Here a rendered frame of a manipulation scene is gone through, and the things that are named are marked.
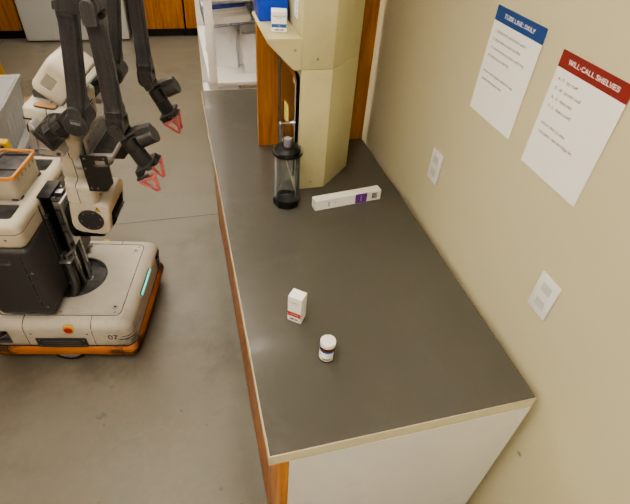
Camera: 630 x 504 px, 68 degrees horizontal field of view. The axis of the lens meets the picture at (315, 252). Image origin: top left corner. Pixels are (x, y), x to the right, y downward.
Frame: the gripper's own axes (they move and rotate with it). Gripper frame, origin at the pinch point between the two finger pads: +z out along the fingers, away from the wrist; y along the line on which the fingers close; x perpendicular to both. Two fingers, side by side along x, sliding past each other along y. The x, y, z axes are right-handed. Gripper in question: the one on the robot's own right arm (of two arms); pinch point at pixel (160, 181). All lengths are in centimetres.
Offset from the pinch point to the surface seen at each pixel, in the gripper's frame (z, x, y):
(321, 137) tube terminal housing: 11, -61, 7
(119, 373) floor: 76, 72, -16
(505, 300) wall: 45, -100, -62
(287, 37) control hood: -26, -64, 6
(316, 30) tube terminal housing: -24, -74, 6
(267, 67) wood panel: -10, -48, 41
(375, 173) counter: 42, -74, 19
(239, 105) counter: 15, -18, 81
